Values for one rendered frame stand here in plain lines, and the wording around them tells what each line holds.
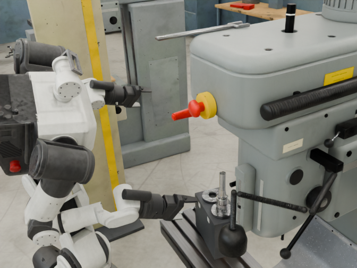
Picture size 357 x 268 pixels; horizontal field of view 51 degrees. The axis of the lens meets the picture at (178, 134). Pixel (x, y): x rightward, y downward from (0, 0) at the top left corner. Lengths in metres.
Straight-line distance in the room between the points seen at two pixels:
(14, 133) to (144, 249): 2.02
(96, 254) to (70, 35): 1.43
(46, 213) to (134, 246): 1.90
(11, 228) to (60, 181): 2.47
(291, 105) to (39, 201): 0.73
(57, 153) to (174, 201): 0.49
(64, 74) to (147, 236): 2.16
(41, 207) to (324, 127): 0.78
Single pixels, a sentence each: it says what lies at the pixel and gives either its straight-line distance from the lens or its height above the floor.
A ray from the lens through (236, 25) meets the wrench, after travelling 0.95.
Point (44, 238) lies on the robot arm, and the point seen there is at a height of 1.31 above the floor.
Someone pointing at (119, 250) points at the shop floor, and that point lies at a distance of 3.00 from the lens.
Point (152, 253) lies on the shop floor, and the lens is 2.94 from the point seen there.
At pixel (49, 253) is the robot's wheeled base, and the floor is 0.76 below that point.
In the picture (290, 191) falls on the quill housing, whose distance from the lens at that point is 1.01.
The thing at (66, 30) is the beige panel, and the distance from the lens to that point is 2.47.
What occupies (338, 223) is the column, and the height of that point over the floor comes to 1.11.
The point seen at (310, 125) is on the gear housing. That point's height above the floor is 1.70.
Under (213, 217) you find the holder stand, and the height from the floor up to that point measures 1.10.
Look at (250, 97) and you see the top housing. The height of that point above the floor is 1.81.
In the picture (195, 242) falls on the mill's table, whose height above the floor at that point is 0.92.
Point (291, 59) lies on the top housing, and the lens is 0.77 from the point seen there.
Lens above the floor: 2.10
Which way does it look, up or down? 28 degrees down
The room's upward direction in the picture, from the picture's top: 3 degrees counter-clockwise
